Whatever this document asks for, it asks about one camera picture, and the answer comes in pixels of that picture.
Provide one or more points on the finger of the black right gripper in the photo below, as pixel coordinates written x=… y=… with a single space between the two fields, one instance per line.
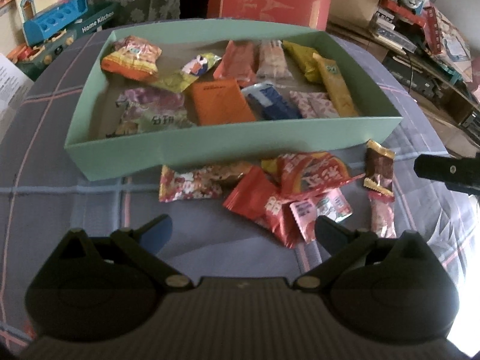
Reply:
x=458 y=174

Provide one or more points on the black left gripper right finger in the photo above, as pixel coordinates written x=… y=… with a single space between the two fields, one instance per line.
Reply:
x=334 y=238

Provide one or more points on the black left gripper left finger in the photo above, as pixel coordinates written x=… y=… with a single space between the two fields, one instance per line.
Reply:
x=144 y=242

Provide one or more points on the pink snack packet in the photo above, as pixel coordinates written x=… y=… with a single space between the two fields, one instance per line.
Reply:
x=332 y=204

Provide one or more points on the pink red small packet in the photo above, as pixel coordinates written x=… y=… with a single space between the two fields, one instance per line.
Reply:
x=382 y=215

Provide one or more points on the large red snack bag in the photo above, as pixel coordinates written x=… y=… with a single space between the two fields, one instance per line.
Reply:
x=305 y=175

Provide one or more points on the red white floral candy packet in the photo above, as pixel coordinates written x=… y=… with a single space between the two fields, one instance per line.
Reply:
x=197 y=184

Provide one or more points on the brown gold candy packet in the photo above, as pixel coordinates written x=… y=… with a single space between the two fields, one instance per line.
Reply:
x=379 y=173

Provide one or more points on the brown candy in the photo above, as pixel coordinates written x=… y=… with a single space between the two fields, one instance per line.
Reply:
x=229 y=174

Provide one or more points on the purple grape candy bag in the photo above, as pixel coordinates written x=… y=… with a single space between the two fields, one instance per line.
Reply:
x=149 y=109

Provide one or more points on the orange snack packet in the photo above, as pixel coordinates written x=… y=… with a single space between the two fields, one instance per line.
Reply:
x=220 y=102

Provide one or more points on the blue wafer packet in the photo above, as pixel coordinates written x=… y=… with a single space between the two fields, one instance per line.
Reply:
x=272 y=103

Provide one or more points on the yellow green candy packet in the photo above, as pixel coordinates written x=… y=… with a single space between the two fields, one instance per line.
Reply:
x=178 y=81

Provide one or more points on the orange yellow long bar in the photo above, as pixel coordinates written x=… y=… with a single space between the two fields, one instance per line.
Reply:
x=336 y=86

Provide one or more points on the orange yellow chip bag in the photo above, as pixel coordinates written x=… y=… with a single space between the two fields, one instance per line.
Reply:
x=133 y=58

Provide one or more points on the yellow snack packet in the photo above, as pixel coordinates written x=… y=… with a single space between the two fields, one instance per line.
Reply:
x=303 y=56

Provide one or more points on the pale pink long bar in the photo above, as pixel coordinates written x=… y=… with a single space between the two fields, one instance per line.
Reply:
x=272 y=61

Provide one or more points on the long orange snack bar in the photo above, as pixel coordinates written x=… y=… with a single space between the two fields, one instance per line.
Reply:
x=238 y=63

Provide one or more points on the small red candy packet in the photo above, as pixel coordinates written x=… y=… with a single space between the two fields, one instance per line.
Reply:
x=256 y=198

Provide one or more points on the grey plaid cloth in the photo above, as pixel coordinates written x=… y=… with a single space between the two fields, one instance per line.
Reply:
x=43 y=195

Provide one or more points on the mint green cardboard tray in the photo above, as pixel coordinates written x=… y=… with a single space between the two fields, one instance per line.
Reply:
x=100 y=157

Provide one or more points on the white instruction poster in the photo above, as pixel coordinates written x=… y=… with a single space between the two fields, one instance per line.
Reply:
x=14 y=87

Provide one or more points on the toy kitchen playset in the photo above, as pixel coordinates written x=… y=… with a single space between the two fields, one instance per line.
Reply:
x=35 y=32

